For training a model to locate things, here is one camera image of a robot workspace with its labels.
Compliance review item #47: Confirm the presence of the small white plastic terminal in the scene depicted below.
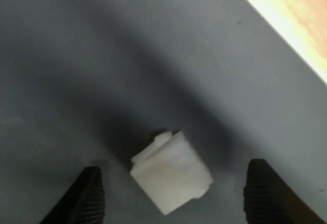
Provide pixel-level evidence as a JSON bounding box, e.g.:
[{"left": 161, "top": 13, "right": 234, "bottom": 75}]
[{"left": 129, "top": 129, "right": 214, "bottom": 215}]

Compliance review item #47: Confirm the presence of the dark grey mat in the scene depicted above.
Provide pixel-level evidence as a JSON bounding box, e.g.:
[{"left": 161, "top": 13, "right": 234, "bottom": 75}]
[{"left": 0, "top": 0, "right": 327, "bottom": 224}]

